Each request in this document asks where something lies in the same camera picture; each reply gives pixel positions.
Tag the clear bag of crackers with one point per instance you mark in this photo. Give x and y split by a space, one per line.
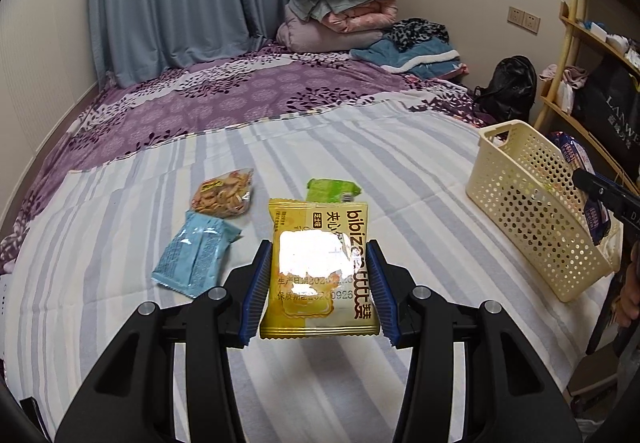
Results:
222 195

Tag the beige wall socket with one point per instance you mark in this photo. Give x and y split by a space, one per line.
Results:
515 15
531 23

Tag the grey-green folded blanket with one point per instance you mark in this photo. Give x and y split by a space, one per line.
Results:
312 8

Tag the yellow snack packet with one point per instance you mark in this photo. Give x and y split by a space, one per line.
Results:
320 313

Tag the purple floral bedsheet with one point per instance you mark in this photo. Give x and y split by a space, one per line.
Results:
200 108

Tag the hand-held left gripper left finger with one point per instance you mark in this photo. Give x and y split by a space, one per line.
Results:
255 293

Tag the blue striped bedsheet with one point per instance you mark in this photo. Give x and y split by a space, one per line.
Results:
400 203

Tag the pink cloth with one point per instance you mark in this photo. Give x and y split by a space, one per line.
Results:
572 75

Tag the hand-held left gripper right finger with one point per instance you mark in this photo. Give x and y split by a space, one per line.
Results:
382 293

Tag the pile of folded blankets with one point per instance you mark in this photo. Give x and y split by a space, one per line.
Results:
310 38

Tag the leopard print scarf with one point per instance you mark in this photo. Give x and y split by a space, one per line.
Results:
415 33

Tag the white wardrobe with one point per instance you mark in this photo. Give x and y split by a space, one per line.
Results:
40 48

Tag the pink floral folded quilt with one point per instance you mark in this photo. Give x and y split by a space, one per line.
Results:
360 18

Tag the light blue snack packet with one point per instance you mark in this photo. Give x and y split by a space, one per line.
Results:
195 253

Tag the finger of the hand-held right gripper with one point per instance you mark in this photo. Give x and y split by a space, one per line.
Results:
615 198

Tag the blue fleece garment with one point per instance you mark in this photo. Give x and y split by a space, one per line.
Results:
400 55

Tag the person's right hand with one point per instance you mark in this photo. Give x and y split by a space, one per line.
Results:
631 298

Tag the black shopping bag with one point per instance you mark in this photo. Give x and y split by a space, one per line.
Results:
610 108

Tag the small green snack packet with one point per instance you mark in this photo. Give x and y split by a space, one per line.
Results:
327 190

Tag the blue and white snack packet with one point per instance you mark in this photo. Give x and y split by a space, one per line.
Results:
575 155

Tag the white paper bag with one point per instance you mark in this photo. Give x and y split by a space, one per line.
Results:
565 95

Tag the black backpack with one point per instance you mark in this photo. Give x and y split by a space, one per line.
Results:
510 88

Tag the cream perforated plastic basket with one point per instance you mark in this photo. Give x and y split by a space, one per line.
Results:
520 203

